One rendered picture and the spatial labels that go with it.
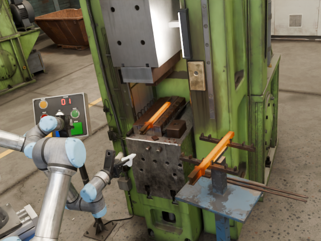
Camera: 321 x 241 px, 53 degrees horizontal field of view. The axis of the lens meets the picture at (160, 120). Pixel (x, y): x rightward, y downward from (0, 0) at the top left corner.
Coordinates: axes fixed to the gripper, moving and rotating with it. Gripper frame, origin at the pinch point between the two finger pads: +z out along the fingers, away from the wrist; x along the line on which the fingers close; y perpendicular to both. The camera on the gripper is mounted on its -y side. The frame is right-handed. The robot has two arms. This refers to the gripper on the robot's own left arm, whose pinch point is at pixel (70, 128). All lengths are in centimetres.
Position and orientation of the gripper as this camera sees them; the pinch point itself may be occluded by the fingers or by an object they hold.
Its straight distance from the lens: 203.4
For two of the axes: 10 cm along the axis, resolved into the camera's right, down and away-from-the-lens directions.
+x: -9.9, 1.2, 0.6
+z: 0.7, 0.4, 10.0
